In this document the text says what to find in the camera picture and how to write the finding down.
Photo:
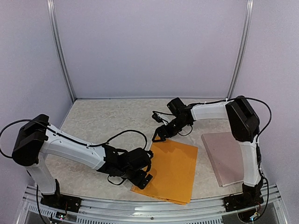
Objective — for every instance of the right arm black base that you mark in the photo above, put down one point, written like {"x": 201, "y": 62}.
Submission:
{"x": 250, "y": 196}

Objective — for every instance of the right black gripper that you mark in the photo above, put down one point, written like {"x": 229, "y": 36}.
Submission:
{"x": 161, "y": 134}

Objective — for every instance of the aluminium frame post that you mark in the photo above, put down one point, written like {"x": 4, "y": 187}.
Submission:
{"x": 242, "y": 47}
{"x": 59, "y": 49}

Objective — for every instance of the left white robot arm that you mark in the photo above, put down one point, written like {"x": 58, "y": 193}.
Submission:
{"x": 38, "y": 138}

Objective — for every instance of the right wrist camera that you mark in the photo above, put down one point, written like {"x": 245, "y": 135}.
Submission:
{"x": 160, "y": 118}

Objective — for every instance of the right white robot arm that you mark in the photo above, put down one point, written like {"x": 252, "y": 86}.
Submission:
{"x": 243, "y": 120}

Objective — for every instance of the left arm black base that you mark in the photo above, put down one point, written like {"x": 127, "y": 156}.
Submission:
{"x": 61, "y": 201}

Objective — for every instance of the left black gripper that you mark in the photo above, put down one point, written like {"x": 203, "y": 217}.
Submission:
{"x": 137, "y": 180}

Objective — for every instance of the orange folder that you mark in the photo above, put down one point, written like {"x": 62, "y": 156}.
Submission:
{"x": 173, "y": 170}

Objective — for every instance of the front aluminium rail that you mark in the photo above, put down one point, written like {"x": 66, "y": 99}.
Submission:
{"x": 106, "y": 211}

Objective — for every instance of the right aluminium frame post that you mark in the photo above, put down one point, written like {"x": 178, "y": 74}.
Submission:
{"x": 242, "y": 47}

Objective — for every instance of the left aluminium frame post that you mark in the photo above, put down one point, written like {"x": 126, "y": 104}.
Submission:
{"x": 59, "y": 49}

